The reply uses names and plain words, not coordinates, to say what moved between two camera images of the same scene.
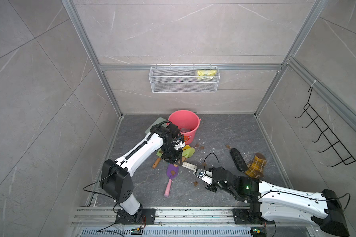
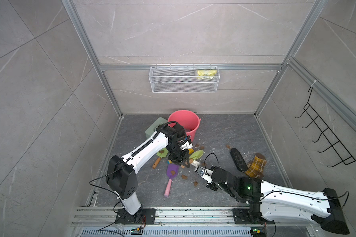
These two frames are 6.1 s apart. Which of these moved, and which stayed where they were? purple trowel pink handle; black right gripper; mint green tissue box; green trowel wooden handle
Moved: green trowel wooden handle
Stayed: purple trowel pink handle; mint green tissue box; black right gripper
